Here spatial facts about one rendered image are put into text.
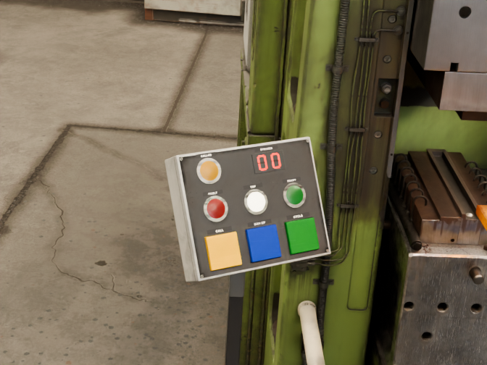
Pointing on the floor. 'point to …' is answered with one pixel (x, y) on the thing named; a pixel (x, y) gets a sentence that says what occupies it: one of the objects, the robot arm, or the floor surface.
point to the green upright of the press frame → (370, 182)
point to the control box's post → (235, 318)
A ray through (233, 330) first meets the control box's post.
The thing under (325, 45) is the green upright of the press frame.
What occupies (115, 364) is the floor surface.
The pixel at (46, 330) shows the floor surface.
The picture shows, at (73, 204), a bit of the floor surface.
